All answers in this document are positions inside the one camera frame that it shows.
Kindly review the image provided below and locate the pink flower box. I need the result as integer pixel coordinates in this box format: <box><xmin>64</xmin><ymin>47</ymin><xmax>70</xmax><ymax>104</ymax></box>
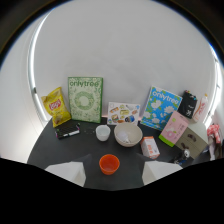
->
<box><xmin>158</xmin><ymin>110</ymin><xmax>190</xmax><ymax>148</ymax></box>

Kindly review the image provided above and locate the brown chocolate box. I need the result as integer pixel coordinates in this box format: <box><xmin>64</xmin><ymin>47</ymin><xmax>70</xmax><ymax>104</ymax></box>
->
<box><xmin>174</xmin><ymin>126</ymin><xmax>209</xmax><ymax>160</ymax></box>

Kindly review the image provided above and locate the blue onlytree box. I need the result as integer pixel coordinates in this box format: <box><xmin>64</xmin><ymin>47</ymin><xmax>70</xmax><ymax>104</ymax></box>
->
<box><xmin>139</xmin><ymin>86</ymin><xmax>183</xmax><ymax>131</ymax></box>

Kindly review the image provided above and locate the green onlytree box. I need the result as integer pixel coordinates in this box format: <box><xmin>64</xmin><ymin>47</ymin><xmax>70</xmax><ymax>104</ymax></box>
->
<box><xmin>67</xmin><ymin>76</ymin><xmax>104</xmax><ymax>124</ymax></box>

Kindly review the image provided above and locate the small orange white carton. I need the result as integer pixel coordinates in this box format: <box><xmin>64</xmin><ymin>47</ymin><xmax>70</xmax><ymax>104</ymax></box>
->
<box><xmin>139</xmin><ymin>135</ymin><xmax>161</xmax><ymax>160</ymax></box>

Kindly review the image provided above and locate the orange plastic cup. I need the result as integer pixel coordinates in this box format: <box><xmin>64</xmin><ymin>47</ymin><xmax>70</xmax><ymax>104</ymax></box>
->
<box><xmin>98</xmin><ymin>153</ymin><xmax>121</xmax><ymax>176</ymax></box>

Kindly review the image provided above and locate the beige bowl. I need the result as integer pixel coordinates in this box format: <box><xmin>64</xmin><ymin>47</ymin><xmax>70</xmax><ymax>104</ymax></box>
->
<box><xmin>113</xmin><ymin>122</ymin><xmax>144</xmax><ymax>148</ymax></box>

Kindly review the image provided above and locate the white plastic cup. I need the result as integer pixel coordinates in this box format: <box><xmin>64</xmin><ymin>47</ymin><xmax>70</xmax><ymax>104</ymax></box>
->
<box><xmin>95</xmin><ymin>124</ymin><xmax>111</xmax><ymax>142</ymax></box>

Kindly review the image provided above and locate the yellow chips bag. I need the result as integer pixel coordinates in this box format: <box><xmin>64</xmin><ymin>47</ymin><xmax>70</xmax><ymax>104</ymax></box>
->
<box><xmin>40</xmin><ymin>86</ymin><xmax>72</xmax><ymax>128</ymax></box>

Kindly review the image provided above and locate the white sticker sheet card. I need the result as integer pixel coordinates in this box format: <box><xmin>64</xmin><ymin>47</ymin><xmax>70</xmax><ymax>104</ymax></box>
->
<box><xmin>106</xmin><ymin>101</ymin><xmax>141</xmax><ymax>126</ymax></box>

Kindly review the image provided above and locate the red white cloth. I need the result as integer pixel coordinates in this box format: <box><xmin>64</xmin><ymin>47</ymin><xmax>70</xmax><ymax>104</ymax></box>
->
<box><xmin>206</xmin><ymin>123</ymin><xmax>222</xmax><ymax>160</ymax></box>

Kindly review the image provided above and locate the black pouch with markers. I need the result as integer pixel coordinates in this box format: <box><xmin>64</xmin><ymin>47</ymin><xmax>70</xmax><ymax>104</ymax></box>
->
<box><xmin>177</xmin><ymin>89</ymin><xmax>198</xmax><ymax>120</ymax></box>

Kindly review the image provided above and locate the white orange bottle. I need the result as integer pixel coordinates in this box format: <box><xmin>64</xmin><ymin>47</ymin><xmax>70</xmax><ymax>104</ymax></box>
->
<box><xmin>192</xmin><ymin>93</ymin><xmax>209</xmax><ymax>123</ymax></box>

